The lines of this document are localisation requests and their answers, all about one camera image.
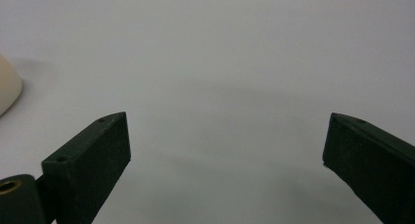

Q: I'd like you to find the cream rounded object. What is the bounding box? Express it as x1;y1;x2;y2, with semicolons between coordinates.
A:
0;54;24;117

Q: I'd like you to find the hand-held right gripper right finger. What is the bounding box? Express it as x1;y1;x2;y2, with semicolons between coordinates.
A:
322;112;415;224

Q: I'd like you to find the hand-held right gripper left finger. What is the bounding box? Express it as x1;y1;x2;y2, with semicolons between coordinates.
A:
41;111;132;224

